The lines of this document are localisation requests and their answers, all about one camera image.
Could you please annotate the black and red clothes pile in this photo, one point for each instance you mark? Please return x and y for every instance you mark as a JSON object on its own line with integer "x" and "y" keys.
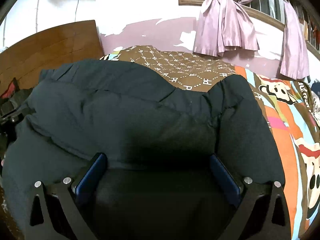
{"x": 13, "y": 97}

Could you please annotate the knotted purple satin curtain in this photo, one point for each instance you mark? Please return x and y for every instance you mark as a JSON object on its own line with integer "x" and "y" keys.
{"x": 224, "y": 25}

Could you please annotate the wooden framed barred window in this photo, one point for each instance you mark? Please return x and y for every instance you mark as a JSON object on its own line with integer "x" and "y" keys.
{"x": 272, "y": 12}

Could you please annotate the brown wooden headboard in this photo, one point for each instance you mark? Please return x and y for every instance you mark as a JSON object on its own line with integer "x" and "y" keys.
{"x": 49, "y": 49}

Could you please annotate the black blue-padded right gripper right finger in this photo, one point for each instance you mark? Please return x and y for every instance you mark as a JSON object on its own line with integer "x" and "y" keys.
{"x": 261, "y": 210}

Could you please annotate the large black padded jacket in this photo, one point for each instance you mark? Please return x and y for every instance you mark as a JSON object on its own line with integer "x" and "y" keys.
{"x": 159, "y": 140}

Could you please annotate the purple curtain panel at right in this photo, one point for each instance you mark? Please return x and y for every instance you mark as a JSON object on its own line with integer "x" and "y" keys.
{"x": 295, "y": 61}

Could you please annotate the colourful cartoon patterned bedsheet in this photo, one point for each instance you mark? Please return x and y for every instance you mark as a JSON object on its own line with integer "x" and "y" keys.
{"x": 286, "y": 106}

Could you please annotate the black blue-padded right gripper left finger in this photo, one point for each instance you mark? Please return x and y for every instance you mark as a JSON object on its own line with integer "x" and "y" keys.
{"x": 56, "y": 211}

